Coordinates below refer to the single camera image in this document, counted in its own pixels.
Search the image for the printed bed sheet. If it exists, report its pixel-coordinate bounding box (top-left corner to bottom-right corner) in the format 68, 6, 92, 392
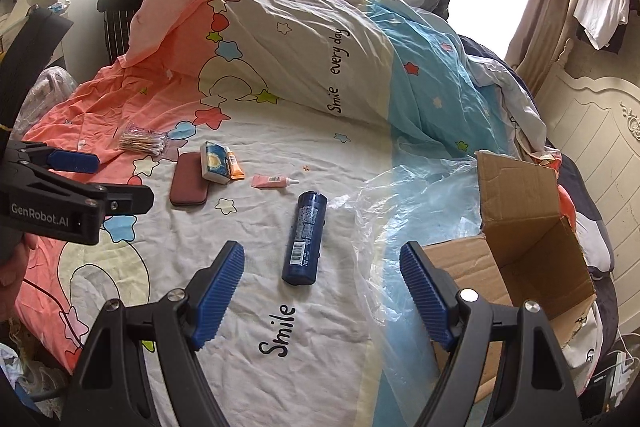
14, 62, 501, 427

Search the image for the white power strip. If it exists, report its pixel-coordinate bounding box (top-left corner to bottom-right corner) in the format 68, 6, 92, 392
611, 349, 632, 388

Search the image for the crumpled plastic bag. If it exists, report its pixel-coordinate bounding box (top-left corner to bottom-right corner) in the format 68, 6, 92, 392
12, 67, 77, 142

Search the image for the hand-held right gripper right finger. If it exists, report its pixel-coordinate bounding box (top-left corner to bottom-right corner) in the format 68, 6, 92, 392
399, 240, 584, 427

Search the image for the white carved headboard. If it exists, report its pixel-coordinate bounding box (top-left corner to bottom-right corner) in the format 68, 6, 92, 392
537, 38, 640, 228

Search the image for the orange tube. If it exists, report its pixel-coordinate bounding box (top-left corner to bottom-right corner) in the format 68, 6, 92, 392
226, 147, 245, 180

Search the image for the cotton swab packet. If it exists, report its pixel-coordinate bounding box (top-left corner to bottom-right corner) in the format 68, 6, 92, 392
118, 122, 169, 155

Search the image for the dark blue bottle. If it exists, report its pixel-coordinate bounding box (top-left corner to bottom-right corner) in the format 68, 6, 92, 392
281, 190, 328, 286

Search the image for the black striped garment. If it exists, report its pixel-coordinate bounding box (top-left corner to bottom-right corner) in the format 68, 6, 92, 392
96, 0, 177, 60

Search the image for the white and blue tissue packet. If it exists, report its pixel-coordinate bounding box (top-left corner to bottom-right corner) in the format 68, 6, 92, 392
200, 141, 232, 184

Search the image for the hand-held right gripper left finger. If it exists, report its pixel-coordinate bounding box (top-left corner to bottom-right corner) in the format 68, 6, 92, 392
60, 240, 246, 427

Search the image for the cardboard box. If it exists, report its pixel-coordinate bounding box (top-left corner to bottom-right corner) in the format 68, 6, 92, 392
419, 150, 598, 405

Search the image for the pink tube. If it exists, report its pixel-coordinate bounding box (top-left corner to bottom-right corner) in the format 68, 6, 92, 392
251, 174, 301, 189

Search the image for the clear plastic bag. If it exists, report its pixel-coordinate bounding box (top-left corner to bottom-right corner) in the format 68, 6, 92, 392
350, 157, 488, 325

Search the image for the printed duvet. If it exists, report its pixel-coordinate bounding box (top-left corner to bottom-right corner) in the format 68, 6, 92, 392
124, 0, 508, 160

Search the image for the hanging white shirt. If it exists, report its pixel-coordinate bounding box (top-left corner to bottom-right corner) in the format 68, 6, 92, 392
570, 0, 632, 52

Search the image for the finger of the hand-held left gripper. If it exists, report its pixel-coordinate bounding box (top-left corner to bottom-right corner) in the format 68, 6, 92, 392
20, 164, 154, 216
7, 141, 100, 180

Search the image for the brown leather case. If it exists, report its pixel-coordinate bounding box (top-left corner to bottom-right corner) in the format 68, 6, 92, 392
169, 152, 211, 208

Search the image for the white and grey quilt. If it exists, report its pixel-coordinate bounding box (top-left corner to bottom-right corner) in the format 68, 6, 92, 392
467, 57, 551, 152

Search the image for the person's left hand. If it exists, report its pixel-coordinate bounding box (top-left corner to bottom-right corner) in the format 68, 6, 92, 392
0, 234, 37, 323

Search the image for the beige curtain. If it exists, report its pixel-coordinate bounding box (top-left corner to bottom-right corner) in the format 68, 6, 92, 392
502, 0, 586, 82

